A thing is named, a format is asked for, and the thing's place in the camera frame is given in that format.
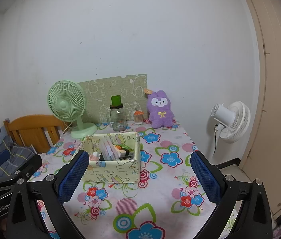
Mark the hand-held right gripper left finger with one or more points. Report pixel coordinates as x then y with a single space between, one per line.
73 176

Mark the green desk fan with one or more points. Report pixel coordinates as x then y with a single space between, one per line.
63 104

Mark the wooden bed headboard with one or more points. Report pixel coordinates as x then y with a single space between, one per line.
30 124

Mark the clear swab container orange lid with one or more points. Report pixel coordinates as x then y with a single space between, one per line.
138 118

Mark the beige door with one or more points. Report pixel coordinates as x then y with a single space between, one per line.
279 92

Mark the green cartoon printed board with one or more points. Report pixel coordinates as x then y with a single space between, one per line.
100 92

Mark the grey plaid pillow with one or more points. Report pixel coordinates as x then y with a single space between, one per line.
22 151

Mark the floral tablecloth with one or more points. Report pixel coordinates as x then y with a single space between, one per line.
160 199

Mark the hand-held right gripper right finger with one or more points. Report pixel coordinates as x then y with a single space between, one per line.
206 179

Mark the purple plush bunny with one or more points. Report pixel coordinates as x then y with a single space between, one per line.
159 114

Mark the cartoon printed fabric storage box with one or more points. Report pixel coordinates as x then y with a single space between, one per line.
115 171

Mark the pink tissue pack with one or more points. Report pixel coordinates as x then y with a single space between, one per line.
94 155

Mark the white standing fan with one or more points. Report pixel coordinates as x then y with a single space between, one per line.
237 122

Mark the glass jar mug green lid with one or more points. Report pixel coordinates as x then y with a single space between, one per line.
118 119

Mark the green orange tissue pack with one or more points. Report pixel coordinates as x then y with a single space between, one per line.
120 148

